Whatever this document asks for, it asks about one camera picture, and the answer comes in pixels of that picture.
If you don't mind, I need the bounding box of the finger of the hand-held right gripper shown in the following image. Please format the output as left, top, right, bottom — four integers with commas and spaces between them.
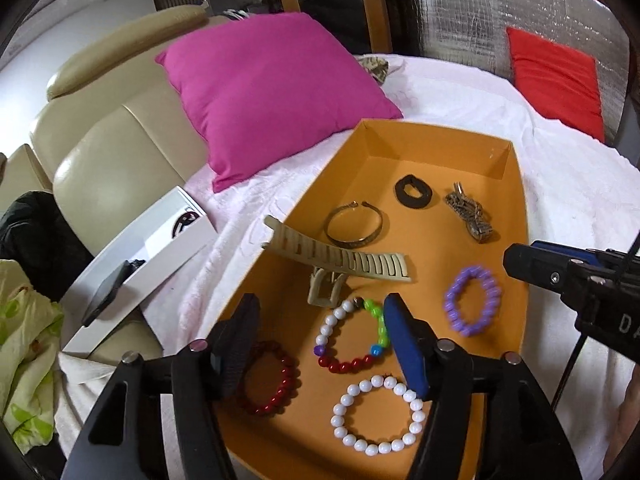
502, 243, 571, 297
532, 240, 607, 266

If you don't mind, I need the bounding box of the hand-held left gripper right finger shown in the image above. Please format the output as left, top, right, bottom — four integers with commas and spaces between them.
382, 292, 583, 480

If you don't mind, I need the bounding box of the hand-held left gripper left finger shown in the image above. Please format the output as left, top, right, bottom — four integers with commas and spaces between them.
60, 292, 262, 480

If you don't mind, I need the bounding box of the red bead bracelet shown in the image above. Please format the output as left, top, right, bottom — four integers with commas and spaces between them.
235, 340, 297, 417

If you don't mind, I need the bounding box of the multicolour bead bracelet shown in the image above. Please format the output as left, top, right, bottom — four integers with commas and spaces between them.
314, 297, 393, 375

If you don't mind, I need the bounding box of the orange cardboard box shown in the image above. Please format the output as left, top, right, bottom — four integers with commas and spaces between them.
212, 119, 531, 480

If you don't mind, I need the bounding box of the white bead bracelet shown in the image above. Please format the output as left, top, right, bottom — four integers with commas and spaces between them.
331, 375, 426, 457

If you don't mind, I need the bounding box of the person's right forearm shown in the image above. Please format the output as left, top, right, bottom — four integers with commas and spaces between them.
602, 360, 640, 471

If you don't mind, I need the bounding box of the beige hair claw clip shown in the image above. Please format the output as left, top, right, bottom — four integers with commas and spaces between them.
261, 215, 415, 308

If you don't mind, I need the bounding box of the white cardboard box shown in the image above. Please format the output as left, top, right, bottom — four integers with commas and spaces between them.
62, 185, 217, 360

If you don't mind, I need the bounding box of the metal bangle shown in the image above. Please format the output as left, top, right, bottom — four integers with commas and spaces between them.
325, 201, 385, 250

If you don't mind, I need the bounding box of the black white round item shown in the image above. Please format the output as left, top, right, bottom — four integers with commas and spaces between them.
171, 211, 202, 237

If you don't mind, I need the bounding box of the black smartphone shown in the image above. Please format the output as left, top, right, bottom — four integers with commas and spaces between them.
81, 262, 132, 328

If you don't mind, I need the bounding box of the cream towel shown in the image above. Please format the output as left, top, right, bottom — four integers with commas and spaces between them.
52, 350, 176, 461

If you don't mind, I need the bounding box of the red pillow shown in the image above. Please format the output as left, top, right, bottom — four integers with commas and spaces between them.
506, 26, 606, 143

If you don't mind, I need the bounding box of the green patterned cloth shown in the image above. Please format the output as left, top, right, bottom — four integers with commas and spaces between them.
0, 259, 65, 453

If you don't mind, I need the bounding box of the beige leather sofa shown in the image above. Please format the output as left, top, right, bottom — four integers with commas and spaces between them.
0, 5, 236, 361

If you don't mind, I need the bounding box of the dark cloth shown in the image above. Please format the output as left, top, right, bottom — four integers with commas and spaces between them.
0, 191, 93, 291

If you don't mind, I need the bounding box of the camouflage cloth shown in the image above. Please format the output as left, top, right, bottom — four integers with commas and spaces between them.
356, 56, 391, 85

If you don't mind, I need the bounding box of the pink pillow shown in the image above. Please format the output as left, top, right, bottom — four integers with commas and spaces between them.
155, 11, 405, 193

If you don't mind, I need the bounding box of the silver insulation sheet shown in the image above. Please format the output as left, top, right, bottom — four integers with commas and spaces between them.
400, 0, 631, 146

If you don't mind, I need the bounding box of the wooden glass-door cabinet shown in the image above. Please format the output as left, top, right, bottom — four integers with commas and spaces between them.
270, 0, 406, 56

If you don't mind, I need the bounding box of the purple bead bracelet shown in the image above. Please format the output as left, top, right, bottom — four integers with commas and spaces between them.
444, 266, 502, 335

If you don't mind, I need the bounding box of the metal chain bracelet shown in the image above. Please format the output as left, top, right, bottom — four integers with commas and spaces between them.
445, 182, 496, 244

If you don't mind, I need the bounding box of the black cable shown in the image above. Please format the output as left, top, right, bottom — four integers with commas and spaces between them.
550, 230, 640, 413

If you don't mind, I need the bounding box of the black hair tie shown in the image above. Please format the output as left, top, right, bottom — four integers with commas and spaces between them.
395, 174, 436, 210

